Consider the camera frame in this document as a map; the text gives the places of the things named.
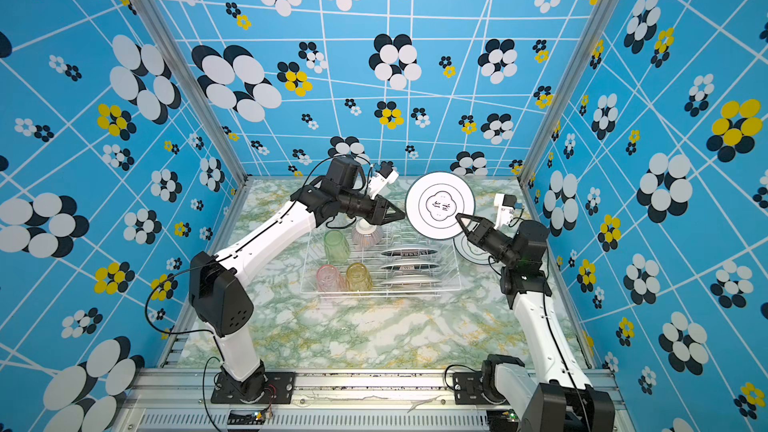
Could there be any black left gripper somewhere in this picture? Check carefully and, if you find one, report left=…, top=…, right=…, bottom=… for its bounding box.
left=339, top=192, right=407, bottom=226

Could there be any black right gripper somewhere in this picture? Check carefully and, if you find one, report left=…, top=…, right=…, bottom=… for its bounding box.
left=459, top=214, right=520, bottom=273

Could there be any white plate black flower outline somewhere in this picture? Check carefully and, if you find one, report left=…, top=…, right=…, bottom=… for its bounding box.
left=453, top=235, right=490, bottom=266

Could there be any white plate green red rim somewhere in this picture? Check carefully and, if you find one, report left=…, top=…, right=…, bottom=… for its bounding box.
left=381, top=245, right=438, bottom=258

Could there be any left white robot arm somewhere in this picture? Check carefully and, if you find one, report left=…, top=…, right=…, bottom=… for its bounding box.
left=188, top=155, right=406, bottom=401

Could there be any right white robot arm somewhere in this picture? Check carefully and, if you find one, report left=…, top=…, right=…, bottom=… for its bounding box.
left=456, top=213, right=615, bottom=431

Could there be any white plate in rack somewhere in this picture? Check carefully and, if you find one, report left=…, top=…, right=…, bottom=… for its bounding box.
left=380, top=274, right=442, bottom=288
left=379, top=260, right=440, bottom=273

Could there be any front white plate in rack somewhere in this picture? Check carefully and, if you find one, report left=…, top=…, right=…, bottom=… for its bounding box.
left=380, top=274, right=442, bottom=288

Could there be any striped ceramic bowl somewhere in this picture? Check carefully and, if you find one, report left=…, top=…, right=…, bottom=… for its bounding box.
left=352, top=219, right=383, bottom=249

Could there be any green glass tumbler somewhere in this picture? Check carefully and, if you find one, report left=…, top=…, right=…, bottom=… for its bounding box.
left=323, top=230, right=351, bottom=266

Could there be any yellow glass tumbler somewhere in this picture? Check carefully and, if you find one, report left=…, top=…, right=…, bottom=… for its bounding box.
left=345, top=262, right=373, bottom=292

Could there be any pink glass tumbler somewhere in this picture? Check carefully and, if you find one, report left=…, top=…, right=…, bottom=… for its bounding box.
left=316, top=264, right=347, bottom=293

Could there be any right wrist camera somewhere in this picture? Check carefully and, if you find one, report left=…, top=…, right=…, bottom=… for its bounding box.
left=494, top=193, right=517, bottom=229

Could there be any white wire dish rack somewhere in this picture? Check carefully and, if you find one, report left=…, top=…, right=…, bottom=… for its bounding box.
left=300, top=223, right=463, bottom=299

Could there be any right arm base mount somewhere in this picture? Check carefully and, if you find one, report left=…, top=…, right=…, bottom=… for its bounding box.
left=448, top=371, right=492, bottom=406

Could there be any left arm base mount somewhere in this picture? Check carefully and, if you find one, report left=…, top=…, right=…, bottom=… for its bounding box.
left=210, top=370, right=297, bottom=405

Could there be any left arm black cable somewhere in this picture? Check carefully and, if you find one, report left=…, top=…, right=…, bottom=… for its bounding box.
left=143, top=269, right=223, bottom=343

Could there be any aluminium front rail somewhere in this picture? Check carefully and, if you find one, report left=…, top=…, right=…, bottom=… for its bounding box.
left=114, top=368, right=519, bottom=431

